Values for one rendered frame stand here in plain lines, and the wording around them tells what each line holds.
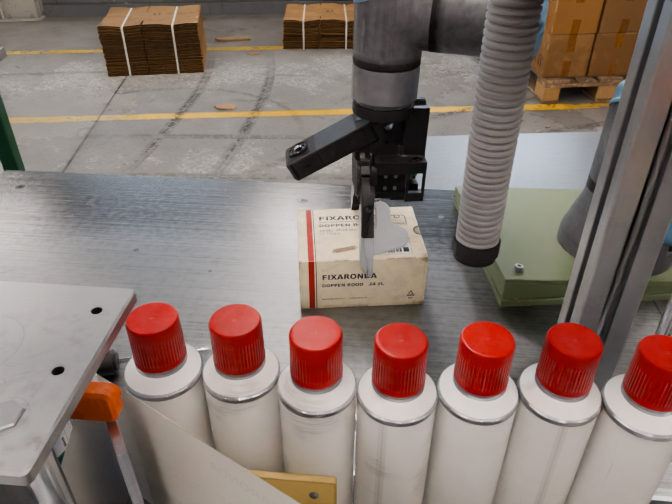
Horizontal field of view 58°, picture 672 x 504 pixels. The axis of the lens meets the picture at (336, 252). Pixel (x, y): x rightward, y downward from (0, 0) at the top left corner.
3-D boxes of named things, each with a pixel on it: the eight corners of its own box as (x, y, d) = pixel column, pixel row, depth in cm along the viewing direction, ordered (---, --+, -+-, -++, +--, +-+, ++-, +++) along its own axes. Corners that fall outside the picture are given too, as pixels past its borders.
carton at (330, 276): (300, 309, 78) (298, 261, 73) (299, 254, 87) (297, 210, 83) (423, 303, 78) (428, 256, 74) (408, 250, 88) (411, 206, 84)
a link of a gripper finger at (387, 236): (411, 278, 72) (410, 200, 71) (362, 279, 71) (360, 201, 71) (406, 276, 75) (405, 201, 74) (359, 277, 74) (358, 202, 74)
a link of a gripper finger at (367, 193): (375, 238, 70) (374, 162, 69) (362, 238, 70) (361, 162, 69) (370, 237, 74) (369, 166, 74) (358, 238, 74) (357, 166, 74)
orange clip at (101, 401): (65, 420, 33) (54, 393, 31) (81, 393, 34) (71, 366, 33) (118, 424, 32) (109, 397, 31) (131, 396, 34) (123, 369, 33)
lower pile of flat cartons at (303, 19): (282, 49, 449) (280, 19, 437) (286, 30, 493) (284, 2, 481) (369, 49, 450) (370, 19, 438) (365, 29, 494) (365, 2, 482)
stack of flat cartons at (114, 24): (106, 77, 399) (95, 27, 380) (118, 52, 443) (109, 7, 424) (205, 72, 406) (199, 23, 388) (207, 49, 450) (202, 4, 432)
